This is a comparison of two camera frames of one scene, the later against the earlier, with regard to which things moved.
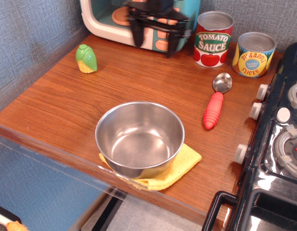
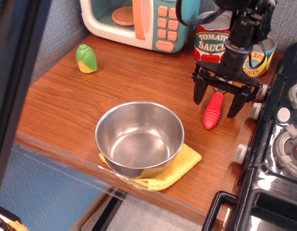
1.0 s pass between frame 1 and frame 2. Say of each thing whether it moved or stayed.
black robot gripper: moved
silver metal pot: stayed
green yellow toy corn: stayed
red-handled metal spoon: stayed
